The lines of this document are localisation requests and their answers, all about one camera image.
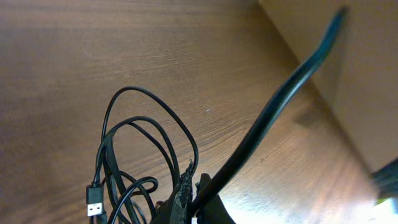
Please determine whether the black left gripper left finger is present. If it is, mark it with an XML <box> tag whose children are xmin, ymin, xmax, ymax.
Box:
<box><xmin>150</xmin><ymin>161</ymin><xmax>193</xmax><ymax>224</ymax></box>

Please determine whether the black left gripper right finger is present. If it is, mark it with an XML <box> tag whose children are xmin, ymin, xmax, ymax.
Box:
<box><xmin>196</xmin><ymin>173</ymin><xmax>235</xmax><ymax>224</ymax></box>

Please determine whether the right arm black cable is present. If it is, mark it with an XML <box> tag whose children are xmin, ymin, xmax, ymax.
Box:
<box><xmin>189</xmin><ymin>6</ymin><xmax>349</xmax><ymax>215</ymax></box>

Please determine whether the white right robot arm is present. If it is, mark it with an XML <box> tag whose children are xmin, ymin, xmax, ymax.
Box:
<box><xmin>372</xmin><ymin>159</ymin><xmax>398</xmax><ymax>198</ymax></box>

